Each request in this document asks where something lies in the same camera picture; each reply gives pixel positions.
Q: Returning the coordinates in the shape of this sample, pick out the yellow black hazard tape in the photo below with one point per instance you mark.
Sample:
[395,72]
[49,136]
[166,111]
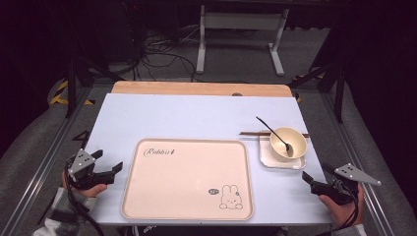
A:
[59,95]
[298,97]

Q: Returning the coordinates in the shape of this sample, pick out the person's dark clothing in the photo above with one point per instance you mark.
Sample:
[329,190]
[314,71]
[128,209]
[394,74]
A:
[203,231]

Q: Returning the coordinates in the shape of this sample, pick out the person's right hand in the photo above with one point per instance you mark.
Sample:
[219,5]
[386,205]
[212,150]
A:
[344,214]

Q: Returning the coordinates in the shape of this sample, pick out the beige tray with rabbit print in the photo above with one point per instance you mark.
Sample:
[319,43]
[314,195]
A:
[183,183]

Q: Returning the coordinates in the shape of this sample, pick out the cream bowl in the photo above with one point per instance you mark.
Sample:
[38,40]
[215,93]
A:
[295,137]

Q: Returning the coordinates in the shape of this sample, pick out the person's left hand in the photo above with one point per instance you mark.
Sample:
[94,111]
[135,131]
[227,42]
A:
[91,191]

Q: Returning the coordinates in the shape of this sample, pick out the white metal stand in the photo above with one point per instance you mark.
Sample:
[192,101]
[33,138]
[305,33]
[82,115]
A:
[242,20]

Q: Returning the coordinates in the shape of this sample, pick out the aluminium rail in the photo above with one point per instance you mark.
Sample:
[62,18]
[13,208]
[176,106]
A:
[357,157]
[39,170]

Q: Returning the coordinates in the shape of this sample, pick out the metal spoon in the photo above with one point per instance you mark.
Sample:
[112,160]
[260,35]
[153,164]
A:
[289,151]

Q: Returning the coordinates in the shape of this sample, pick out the white square plate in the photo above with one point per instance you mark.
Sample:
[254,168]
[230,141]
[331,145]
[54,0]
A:
[267,160]

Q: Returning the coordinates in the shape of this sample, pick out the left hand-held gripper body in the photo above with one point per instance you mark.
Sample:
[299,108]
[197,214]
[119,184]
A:
[82,164]

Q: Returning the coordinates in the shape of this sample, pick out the black metal stand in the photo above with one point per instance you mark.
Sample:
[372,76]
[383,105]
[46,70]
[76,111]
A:
[339,95]
[71,88]

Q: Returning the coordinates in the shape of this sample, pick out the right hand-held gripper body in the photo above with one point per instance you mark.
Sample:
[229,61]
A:
[352,173]

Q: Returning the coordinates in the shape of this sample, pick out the wooden desk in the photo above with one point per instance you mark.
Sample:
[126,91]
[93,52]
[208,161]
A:
[196,88]

